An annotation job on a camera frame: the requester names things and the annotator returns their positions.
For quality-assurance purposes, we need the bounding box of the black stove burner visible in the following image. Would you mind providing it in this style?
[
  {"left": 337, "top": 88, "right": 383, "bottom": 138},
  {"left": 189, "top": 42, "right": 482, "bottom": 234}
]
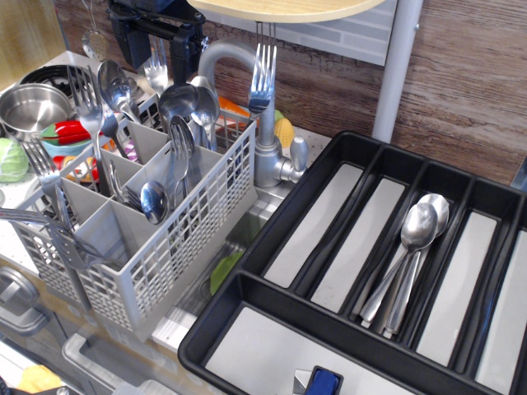
[{"left": 16, "top": 65, "right": 72, "bottom": 100}]

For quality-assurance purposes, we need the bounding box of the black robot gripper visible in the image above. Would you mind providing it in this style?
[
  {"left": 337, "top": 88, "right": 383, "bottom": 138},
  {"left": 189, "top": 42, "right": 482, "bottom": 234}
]
[{"left": 108, "top": 0, "right": 206, "bottom": 86}]

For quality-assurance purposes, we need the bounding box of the steel spoon upper left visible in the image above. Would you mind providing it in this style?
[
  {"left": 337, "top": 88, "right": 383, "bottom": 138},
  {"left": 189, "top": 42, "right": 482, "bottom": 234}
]
[{"left": 98, "top": 59, "right": 140, "bottom": 123}]

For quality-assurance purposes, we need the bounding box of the steel spoon front basket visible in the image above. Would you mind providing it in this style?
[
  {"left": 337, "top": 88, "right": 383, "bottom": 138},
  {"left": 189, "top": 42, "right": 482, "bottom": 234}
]
[{"left": 140, "top": 181, "right": 169, "bottom": 225}]

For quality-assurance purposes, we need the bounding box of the steel fork lying front left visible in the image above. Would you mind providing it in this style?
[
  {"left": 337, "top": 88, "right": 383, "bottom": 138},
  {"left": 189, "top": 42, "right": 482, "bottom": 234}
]
[{"left": 1, "top": 208, "right": 122, "bottom": 272}]

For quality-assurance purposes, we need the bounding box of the black cutlery tray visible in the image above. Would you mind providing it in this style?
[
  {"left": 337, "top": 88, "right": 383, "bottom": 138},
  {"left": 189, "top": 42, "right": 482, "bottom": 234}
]
[{"left": 178, "top": 132, "right": 526, "bottom": 394}]

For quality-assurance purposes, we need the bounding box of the hanging steel skimmer ladle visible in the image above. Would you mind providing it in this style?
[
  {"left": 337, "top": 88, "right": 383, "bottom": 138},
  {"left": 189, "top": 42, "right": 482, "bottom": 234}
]
[{"left": 82, "top": 0, "right": 109, "bottom": 62}]

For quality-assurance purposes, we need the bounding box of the red toy pepper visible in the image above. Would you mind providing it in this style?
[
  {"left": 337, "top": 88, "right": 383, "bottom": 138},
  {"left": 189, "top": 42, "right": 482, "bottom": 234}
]
[{"left": 40, "top": 120, "right": 91, "bottom": 146}]

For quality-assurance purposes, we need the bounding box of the big steel spoon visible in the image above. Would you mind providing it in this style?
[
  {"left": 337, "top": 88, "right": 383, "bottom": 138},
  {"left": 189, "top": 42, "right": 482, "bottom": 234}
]
[{"left": 158, "top": 84, "right": 198, "bottom": 133}]

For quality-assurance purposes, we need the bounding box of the steel cooking pot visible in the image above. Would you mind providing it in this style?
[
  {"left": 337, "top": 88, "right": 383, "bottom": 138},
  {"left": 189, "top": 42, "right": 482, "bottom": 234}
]
[{"left": 1, "top": 83, "right": 73, "bottom": 141}]

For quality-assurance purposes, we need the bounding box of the steel spoon pair rear basket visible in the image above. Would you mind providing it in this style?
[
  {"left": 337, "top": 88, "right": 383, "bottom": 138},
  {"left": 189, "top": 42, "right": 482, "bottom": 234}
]
[{"left": 190, "top": 76, "right": 220, "bottom": 151}]

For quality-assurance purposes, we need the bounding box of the front steel spoon in tray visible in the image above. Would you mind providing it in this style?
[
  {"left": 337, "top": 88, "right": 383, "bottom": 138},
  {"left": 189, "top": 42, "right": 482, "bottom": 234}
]
[{"left": 360, "top": 203, "right": 438, "bottom": 323}]

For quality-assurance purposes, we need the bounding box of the green toy cabbage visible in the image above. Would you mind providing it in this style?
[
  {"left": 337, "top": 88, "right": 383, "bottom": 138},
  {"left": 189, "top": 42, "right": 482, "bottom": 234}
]
[{"left": 1, "top": 137, "right": 29, "bottom": 183}]

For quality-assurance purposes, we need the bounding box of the steel spoon in tray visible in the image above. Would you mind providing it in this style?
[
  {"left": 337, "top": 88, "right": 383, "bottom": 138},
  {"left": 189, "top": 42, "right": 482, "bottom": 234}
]
[
  {"left": 383, "top": 193, "right": 450, "bottom": 334},
  {"left": 360, "top": 203, "right": 438, "bottom": 323}
]

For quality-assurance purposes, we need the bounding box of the orange toy carrot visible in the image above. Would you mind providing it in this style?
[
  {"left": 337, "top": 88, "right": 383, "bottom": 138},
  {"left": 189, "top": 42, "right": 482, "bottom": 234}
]
[{"left": 218, "top": 96, "right": 250, "bottom": 119}]

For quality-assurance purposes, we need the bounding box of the tall steel fork by faucet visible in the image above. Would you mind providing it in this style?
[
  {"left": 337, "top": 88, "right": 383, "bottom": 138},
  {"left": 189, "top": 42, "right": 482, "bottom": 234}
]
[{"left": 248, "top": 44, "right": 277, "bottom": 119}]

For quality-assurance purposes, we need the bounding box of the large steel fork left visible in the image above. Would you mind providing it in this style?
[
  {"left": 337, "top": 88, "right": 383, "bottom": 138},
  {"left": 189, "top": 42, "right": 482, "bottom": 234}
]
[{"left": 67, "top": 66, "right": 111, "bottom": 198}]

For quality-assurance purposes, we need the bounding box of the grey metal faucet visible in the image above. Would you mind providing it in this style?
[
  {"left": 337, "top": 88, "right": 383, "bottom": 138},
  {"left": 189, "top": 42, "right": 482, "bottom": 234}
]
[{"left": 198, "top": 39, "right": 308, "bottom": 188}]

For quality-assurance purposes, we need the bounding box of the grey plastic cutlery basket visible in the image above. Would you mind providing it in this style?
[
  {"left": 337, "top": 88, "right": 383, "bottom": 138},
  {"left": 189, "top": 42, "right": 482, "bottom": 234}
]
[{"left": 15, "top": 100, "right": 257, "bottom": 341}]

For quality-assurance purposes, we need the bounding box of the light wooden round shelf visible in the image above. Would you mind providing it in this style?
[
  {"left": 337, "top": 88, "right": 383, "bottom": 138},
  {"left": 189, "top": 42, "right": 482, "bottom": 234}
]
[{"left": 189, "top": 0, "right": 382, "bottom": 23}]

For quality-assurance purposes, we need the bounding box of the green toy in sink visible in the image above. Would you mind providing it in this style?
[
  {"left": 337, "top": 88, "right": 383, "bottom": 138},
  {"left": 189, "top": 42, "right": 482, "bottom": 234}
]
[{"left": 209, "top": 251, "right": 244, "bottom": 295}]

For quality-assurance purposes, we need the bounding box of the steel fork far left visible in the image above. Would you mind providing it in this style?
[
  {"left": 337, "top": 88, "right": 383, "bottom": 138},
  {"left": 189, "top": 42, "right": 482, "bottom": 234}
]
[{"left": 21, "top": 140, "right": 61, "bottom": 198}]

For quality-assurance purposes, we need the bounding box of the yellow toy corn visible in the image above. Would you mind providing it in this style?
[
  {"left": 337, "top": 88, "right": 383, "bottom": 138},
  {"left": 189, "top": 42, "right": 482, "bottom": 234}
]
[{"left": 274, "top": 118, "right": 295, "bottom": 148}]

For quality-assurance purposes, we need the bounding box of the steel fork rear basket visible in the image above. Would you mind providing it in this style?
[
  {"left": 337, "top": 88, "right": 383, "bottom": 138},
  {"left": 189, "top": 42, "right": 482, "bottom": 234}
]
[{"left": 143, "top": 37, "right": 169, "bottom": 97}]

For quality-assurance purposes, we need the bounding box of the rear steel spoon in tray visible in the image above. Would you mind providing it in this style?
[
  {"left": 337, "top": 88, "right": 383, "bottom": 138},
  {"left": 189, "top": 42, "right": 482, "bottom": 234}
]
[{"left": 383, "top": 193, "right": 450, "bottom": 334}]

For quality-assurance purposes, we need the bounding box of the teal toy bowl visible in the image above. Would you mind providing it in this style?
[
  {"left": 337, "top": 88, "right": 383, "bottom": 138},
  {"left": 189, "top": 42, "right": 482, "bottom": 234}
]
[{"left": 42, "top": 140, "right": 91, "bottom": 158}]

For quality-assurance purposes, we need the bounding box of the blue object bottom edge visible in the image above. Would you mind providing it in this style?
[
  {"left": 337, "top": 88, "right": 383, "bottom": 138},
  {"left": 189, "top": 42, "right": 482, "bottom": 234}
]
[{"left": 304, "top": 365, "right": 343, "bottom": 395}]

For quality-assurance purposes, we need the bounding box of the small steel fork centre basket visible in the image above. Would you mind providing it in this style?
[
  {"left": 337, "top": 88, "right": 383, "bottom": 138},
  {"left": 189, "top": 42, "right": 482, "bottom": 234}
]
[{"left": 169, "top": 115, "right": 194, "bottom": 207}]

